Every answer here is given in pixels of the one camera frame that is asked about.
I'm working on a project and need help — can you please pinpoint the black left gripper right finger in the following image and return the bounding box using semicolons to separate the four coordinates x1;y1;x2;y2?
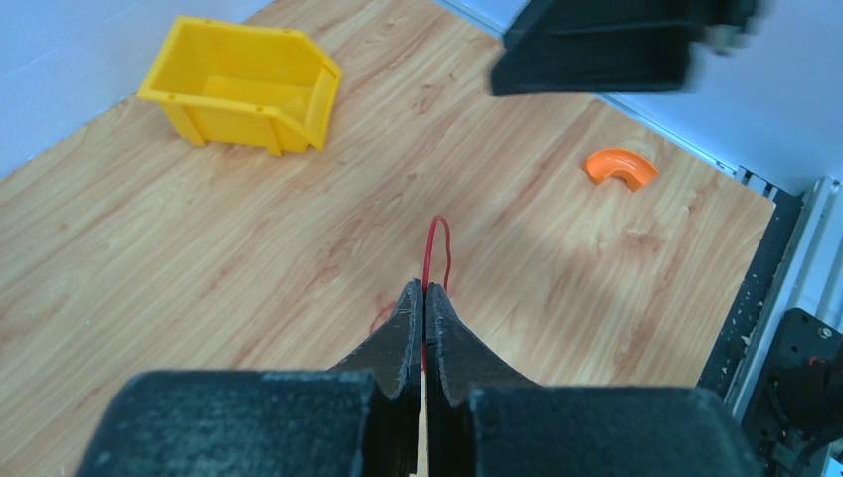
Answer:
424;284;762;476

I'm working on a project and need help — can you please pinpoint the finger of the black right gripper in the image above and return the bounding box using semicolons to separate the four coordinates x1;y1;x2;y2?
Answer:
489;0;764;96

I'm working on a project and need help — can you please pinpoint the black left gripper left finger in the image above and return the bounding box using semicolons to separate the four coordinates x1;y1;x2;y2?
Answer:
78;280;423;476

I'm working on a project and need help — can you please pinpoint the thin red wire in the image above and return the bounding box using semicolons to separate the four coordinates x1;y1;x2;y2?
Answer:
421;215;453;374

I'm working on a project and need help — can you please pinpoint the orange curved pipe piece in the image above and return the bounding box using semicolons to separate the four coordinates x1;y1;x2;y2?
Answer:
583;148;659;192

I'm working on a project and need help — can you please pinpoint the yellow plastic bin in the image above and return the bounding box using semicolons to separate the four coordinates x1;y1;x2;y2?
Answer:
137;16;343;156

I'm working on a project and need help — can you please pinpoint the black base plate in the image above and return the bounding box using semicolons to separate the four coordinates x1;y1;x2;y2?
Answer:
697;191;804;398

